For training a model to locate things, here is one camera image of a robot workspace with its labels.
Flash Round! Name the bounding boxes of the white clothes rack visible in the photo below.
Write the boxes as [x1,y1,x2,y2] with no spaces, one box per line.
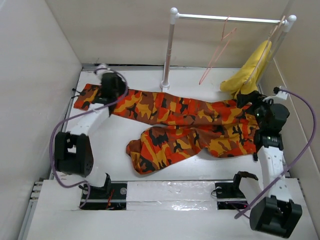
[160,7,297,92]

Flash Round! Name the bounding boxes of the aluminium frame rail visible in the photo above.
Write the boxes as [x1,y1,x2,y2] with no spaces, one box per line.
[17,178,45,240]

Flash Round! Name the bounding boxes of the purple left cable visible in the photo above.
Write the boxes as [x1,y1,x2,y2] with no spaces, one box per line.
[49,68,130,210]

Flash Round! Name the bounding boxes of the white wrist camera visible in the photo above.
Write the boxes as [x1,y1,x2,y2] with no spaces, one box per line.
[263,86,289,104]
[94,63,110,78]

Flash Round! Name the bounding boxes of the wooden hanger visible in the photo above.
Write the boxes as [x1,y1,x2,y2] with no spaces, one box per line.
[244,15,286,85]

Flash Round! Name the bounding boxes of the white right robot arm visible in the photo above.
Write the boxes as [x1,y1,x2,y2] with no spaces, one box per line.
[231,90,303,239]

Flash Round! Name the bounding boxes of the orange camouflage trousers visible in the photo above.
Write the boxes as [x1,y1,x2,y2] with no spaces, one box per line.
[70,83,262,175]

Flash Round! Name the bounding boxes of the yellow garment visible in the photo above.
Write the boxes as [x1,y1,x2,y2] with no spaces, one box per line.
[220,40,272,98]

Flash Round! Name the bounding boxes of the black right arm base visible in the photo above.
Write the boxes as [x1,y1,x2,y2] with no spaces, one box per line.
[211,181,248,210]

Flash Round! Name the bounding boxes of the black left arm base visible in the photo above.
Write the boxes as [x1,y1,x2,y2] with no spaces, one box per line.
[80,181,128,211]

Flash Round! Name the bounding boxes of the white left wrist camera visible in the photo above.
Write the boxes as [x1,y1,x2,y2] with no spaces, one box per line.
[94,63,110,78]

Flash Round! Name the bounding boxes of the purple cable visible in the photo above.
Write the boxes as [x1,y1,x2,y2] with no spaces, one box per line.
[49,68,130,210]
[234,87,318,220]

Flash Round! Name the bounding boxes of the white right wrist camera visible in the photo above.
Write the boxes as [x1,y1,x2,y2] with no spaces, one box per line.
[263,86,289,104]

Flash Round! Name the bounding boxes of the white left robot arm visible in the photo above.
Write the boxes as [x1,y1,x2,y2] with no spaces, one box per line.
[50,67,129,199]

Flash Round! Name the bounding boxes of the pink wire hanger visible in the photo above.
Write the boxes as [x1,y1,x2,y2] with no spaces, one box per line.
[198,15,237,85]

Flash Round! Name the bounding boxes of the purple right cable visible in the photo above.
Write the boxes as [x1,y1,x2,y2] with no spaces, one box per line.
[234,87,318,220]

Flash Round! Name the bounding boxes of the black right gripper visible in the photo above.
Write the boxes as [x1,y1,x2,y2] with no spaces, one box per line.
[237,90,279,130]

